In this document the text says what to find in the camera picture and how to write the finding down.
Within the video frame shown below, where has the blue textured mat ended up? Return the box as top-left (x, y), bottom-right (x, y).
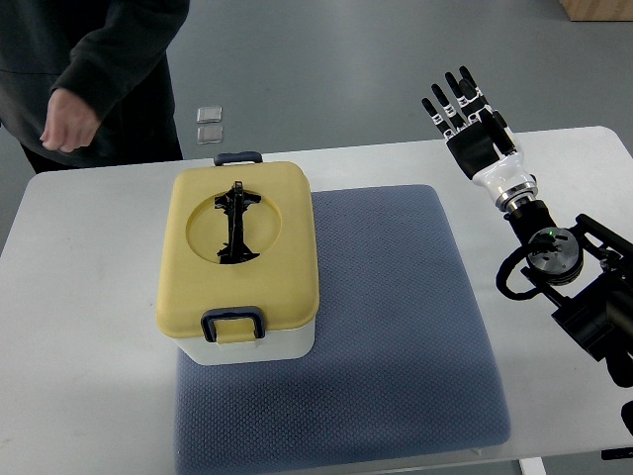
top-left (174, 185), bottom-right (510, 474)

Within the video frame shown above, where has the metal floor plate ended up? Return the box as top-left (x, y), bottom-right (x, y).
top-left (197, 124), bottom-right (224, 144)
top-left (196, 106), bottom-right (223, 124)

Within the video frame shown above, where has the person's bare hand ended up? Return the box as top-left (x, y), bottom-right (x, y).
top-left (41, 88), bottom-right (101, 152)

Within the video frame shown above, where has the yellow box lid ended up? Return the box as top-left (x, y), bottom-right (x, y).
top-left (155, 162), bottom-right (319, 343)

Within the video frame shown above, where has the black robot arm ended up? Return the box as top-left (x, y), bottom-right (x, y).
top-left (496, 195), bottom-right (632, 388)

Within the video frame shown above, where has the upper metal floor plate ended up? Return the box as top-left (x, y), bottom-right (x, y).
top-left (196, 106), bottom-right (223, 124)

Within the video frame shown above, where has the lower metal floor plate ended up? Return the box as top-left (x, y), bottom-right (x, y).
top-left (197, 124), bottom-right (224, 144)

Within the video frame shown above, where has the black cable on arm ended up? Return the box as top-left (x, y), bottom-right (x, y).
top-left (497, 246), bottom-right (545, 301)

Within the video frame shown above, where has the cardboard box corner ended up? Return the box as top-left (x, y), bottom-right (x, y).
top-left (560, 0), bottom-right (632, 22)

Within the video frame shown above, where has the person's dark torso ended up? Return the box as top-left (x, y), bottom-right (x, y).
top-left (1, 1), bottom-right (182, 173)

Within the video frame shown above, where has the white storage box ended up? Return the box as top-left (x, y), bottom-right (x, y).
top-left (174, 319), bottom-right (316, 365)

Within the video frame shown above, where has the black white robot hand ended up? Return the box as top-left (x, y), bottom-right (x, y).
top-left (421, 65), bottom-right (538, 213)

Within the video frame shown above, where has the person's dark sleeve forearm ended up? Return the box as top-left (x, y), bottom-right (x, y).
top-left (51, 1), bottom-right (190, 120)

